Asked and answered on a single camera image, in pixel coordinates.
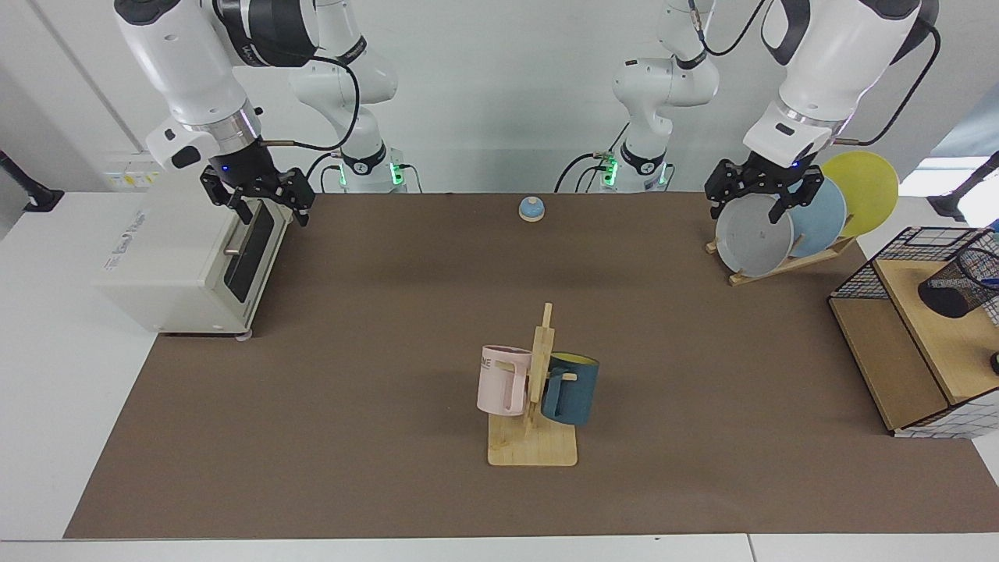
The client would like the black mesh pen holder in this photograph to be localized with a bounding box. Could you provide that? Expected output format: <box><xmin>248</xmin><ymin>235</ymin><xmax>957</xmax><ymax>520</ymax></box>
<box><xmin>917</xmin><ymin>248</ymin><xmax>999</xmax><ymax>319</ymax></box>

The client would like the light blue plate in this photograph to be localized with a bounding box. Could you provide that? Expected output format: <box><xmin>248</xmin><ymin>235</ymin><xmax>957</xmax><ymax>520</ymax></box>
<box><xmin>780</xmin><ymin>173</ymin><xmax>848</xmax><ymax>258</ymax></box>

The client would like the grey plate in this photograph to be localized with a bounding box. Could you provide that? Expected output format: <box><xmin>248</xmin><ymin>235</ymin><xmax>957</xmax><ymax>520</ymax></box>
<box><xmin>715</xmin><ymin>195</ymin><xmax>795</xmax><ymax>278</ymax></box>

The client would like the wooden plate rack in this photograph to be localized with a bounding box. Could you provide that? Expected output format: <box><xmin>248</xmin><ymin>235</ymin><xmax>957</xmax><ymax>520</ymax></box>
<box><xmin>705</xmin><ymin>237</ymin><xmax>857</xmax><ymax>287</ymax></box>

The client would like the pale toaster oven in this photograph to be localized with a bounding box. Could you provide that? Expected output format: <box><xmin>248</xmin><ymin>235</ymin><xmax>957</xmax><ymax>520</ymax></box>
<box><xmin>94</xmin><ymin>168</ymin><xmax>296</xmax><ymax>342</ymax></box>

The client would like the yellow plate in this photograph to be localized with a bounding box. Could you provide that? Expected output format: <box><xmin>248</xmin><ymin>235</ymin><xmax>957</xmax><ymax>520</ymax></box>
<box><xmin>819</xmin><ymin>151</ymin><xmax>900</xmax><ymax>239</ymax></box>

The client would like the black clamp stand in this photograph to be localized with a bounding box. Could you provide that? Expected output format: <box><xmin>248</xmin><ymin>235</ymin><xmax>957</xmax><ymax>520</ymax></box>
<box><xmin>0</xmin><ymin>148</ymin><xmax>65</xmax><ymax>213</ymax></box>
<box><xmin>927</xmin><ymin>152</ymin><xmax>999</xmax><ymax>223</ymax></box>

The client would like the dark blue mug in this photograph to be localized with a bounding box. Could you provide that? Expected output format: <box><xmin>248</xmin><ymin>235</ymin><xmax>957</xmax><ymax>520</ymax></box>
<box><xmin>540</xmin><ymin>353</ymin><xmax>600</xmax><ymax>427</ymax></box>

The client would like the brown table cloth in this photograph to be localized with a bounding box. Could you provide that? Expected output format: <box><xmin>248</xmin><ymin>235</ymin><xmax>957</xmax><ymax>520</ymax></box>
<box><xmin>62</xmin><ymin>192</ymin><xmax>999</xmax><ymax>539</ymax></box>

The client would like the pink mug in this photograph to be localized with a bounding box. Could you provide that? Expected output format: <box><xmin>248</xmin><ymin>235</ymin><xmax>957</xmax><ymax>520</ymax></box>
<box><xmin>477</xmin><ymin>344</ymin><xmax>533</xmax><ymax>418</ymax></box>

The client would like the wooden cup stand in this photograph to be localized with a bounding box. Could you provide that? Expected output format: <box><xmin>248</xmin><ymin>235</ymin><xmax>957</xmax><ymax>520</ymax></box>
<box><xmin>488</xmin><ymin>303</ymin><xmax>578</xmax><ymax>468</ymax></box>

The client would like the white wall socket box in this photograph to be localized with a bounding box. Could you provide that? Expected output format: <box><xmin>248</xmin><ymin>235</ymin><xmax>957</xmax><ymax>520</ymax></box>
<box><xmin>104</xmin><ymin>152</ymin><xmax>171</xmax><ymax>192</ymax></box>

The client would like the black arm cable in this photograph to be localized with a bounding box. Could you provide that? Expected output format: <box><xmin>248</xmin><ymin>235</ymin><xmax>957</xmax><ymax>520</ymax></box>
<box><xmin>261</xmin><ymin>55</ymin><xmax>361</xmax><ymax>153</ymax></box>
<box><xmin>831</xmin><ymin>16</ymin><xmax>941</xmax><ymax>148</ymax></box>

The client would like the black base cable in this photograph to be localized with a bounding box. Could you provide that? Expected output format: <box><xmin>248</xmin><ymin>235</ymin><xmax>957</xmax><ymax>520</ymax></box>
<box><xmin>554</xmin><ymin>117</ymin><xmax>631</xmax><ymax>194</ymax></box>

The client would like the wire basket with wooden floor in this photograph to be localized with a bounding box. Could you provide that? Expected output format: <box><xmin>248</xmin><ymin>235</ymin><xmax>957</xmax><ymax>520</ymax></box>
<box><xmin>827</xmin><ymin>226</ymin><xmax>999</xmax><ymax>439</ymax></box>

